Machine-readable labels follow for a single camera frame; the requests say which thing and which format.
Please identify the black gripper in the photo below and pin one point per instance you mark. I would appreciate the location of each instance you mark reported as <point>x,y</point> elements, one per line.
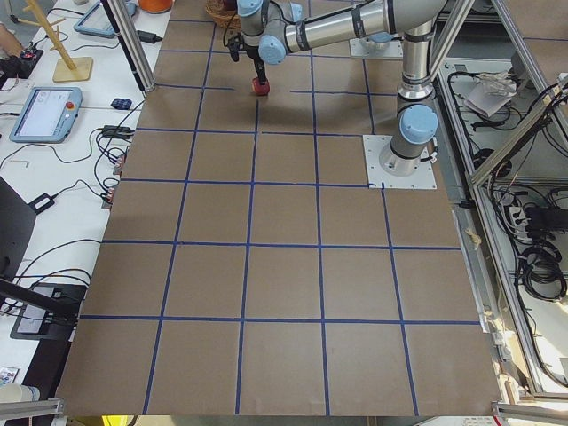
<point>255,55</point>

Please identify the dark red apple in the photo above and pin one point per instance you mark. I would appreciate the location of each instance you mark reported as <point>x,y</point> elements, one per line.
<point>260,87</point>

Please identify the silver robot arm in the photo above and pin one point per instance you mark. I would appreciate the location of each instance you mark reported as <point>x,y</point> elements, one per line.
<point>388,30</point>

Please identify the wicker basket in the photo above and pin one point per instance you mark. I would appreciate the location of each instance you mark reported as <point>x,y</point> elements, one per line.
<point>221,16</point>

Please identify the orange object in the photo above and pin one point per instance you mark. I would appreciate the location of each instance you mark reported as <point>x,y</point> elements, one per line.
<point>155,6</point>

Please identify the blue teach pendant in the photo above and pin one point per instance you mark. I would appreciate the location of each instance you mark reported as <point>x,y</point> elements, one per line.
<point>48,115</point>
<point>95,23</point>

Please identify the wooden stand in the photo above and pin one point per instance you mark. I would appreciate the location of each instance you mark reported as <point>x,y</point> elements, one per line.
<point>67,69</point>

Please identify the aluminium frame post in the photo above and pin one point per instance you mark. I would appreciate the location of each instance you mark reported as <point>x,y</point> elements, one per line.
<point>127,35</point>

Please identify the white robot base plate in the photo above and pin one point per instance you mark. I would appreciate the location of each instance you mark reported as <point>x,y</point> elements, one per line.
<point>385,170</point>

